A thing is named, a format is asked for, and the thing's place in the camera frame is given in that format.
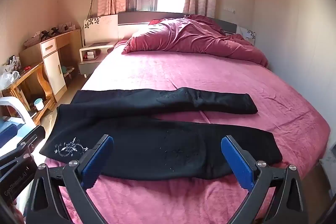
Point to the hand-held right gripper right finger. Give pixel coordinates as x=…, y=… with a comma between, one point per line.
x=237, y=163

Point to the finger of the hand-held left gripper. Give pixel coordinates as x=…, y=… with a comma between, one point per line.
x=32, y=136

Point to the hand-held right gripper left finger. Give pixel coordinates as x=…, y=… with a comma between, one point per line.
x=97, y=161

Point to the black pants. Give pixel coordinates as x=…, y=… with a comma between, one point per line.
x=144, y=140

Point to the white cup with teal lid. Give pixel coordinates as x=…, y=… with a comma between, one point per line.
x=39, y=105

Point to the wooden side table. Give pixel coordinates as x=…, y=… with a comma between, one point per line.
x=29, y=74

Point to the clear plastic bag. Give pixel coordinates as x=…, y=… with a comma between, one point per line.
x=9, y=77

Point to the wooden desk with white cabinet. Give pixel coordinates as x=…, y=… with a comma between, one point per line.
x=55, y=74

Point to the teal plastic basin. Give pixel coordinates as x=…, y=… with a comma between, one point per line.
x=64, y=69

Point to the white and grey nightstand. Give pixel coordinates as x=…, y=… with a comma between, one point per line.
x=88, y=66

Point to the small white box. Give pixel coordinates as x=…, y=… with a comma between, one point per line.
x=91, y=54

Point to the black clamp stand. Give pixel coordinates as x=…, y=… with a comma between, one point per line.
x=55, y=30
x=44, y=34

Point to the bed with pink sheet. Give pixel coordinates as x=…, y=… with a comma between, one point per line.
x=183, y=74

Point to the white power strip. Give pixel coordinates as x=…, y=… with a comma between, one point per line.
x=67, y=27

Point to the white floral headboard panel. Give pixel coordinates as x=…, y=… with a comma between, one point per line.
x=249, y=33
x=105, y=27

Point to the red duvet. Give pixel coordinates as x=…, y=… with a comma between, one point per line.
x=197, y=37

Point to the grey headboard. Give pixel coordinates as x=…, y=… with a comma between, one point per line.
x=136, y=18

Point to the white wall switch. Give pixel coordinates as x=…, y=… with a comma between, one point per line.
x=229, y=10

